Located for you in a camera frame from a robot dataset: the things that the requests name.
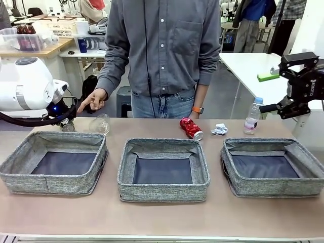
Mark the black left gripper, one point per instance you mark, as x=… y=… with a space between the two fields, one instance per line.
x=60 y=114

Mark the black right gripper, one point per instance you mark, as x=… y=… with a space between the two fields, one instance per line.
x=312 y=86

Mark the crushed black drink can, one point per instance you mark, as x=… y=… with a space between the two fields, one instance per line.
x=67 y=125

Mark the crushed red drink can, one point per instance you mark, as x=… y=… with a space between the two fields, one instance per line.
x=191 y=127

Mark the person's left forearm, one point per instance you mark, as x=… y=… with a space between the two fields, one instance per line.
x=206 y=73

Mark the person's right forearm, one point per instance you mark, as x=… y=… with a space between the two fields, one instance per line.
x=111 y=73

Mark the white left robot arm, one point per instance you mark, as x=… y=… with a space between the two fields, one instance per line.
x=25 y=83

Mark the person's right hand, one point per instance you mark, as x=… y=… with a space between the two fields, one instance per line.
x=97 y=100

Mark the black backpack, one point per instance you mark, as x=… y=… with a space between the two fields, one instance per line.
x=88 y=86

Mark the large white table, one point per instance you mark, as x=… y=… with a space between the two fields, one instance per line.
x=253 y=76

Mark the clear plastic water bottle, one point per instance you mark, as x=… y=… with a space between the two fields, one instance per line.
x=251 y=119

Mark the grey metal stool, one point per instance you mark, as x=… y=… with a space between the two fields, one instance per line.
x=124 y=98

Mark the small white table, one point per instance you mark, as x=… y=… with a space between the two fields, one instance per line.
x=86 y=53

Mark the wooden top table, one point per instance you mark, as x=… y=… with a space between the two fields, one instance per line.
x=58 y=46

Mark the grey fabric basket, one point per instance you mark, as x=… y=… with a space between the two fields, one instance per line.
x=278 y=186
x=71 y=182
x=162 y=189

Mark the dark blue tumbler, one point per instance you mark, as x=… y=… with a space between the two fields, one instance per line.
x=82 y=45

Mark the background person plaid shirt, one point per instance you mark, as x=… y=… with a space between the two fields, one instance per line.
x=291 y=10

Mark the clear plastic storage box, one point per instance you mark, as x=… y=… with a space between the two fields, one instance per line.
x=27 y=41

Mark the cream plastic crate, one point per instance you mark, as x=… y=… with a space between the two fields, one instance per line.
x=60 y=29

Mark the background person blue top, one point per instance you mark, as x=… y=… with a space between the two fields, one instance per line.
x=255 y=10

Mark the white plastic jug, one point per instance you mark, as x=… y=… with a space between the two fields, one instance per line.
x=82 y=27

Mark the crumpled white paper ball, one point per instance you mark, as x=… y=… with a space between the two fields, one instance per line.
x=219 y=129

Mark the white rounded device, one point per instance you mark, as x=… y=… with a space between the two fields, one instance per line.
x=97 y=29

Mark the black office chair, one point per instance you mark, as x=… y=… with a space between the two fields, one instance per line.
x=35 y=11

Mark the background person beige top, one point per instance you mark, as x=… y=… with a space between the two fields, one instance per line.
x=93 y=10

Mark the blue jeans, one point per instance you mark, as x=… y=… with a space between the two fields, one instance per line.
x=172 y=106

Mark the person in grey shirt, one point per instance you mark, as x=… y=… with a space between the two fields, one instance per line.
x=164 y=38

